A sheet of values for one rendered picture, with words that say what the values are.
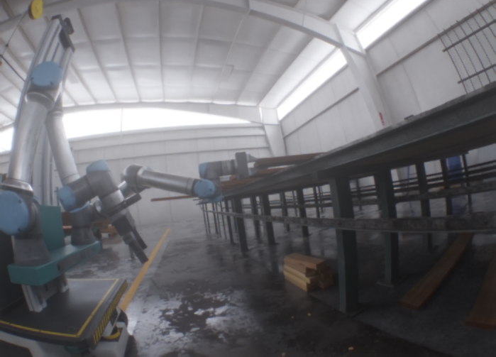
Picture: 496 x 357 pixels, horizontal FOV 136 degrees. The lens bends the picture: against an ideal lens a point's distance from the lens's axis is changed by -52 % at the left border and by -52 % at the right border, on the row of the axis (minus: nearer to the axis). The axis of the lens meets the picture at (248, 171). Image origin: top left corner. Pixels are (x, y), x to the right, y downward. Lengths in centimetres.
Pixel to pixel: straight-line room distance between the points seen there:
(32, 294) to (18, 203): 49
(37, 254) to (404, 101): 788
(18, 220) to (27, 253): 17
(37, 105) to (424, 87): 754
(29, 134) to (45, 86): 15
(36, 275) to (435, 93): 761
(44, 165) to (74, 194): 61
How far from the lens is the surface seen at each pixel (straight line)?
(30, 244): 81
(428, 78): 736
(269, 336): 112
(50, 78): 76
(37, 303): 107
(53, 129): 85
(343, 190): 105
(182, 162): 1177
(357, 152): 75
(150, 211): 1163
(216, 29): 832
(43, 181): 123
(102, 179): 67
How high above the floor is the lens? 70
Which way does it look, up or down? 8 degrees up
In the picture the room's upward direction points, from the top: 8 degrees counter-clockwise
